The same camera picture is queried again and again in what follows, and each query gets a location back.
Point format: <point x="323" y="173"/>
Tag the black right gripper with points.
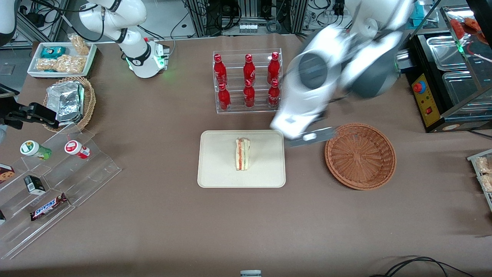
<point x="16" y="114"/>

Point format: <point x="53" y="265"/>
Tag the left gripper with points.
<point x="321" y="115"/>

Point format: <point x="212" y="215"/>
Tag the triangular sandwich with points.
<point x="243" y="154"/>

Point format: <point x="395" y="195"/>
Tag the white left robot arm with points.
<point x="369" y="77"/>

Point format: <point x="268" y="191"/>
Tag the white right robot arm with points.
<point x="134" y="42"/>

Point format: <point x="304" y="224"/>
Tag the small wicker basket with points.
<point x="89" y="104"/>

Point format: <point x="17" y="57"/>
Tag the large round wicker basket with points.
<point x="361" y="156"/>

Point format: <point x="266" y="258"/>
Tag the cream rectangular tray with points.
<point x="219" y="165"/>

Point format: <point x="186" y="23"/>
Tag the aluminium foil container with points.
<point x="67" y="102"/>

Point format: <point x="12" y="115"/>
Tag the green lidded snack cup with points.
<point x="34" y="149"/>

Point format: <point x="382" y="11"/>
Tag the red lidded snack cup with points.
<point x="76" y="149"/>

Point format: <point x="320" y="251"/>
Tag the red cola bottle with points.
<point x="273" y="67"/>
<point x="249" y="68"/>
<point x="220" y="69"/>
<point x="273" y="95"/>
<point x="224" y="99"/>
<point x="249" y="96"/>

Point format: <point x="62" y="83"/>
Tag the clear peanut bag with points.
<point x="59" y="64"/>
<point x="80" y="44"/>

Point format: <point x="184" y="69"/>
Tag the clear acrylic stepped shelf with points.
<point x="92" y="173"/>

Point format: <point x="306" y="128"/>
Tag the small black barcode box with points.
<point x="34" y="184"/>

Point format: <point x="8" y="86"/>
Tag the white snack bin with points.
<point x="90" y="63"/>

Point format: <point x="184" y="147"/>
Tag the teal snack packet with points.
<point x="53" y="52"/>

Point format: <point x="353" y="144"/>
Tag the red cookie box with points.
<point x="5" y="174"/>

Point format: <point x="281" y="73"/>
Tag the clear acrylic bottle rack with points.
<point x="234" y="111"/>

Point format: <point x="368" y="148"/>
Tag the brown Snickers bar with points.
<point x="49" y="207"/>

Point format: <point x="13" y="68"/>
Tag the black food warmer cabinet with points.
<point x="426" y="100"/>

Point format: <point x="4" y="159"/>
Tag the white power strip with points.
<point x="248" y="27"/>

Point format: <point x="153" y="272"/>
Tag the grey device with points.
<point x="250" y="273"/>

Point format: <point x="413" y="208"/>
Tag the metal warmer pan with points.
<point x="446" y="52"/>
<point x="461" y="90"/>

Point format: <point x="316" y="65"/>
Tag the clear pastry bag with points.
<point x="483" y="165"/>
<point x="487" y="184"/>

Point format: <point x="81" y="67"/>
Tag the red food packet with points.
<point x="463" y="25"/>

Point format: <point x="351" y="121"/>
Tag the aluminium equipment frame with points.
<point x="215" y="17"/>

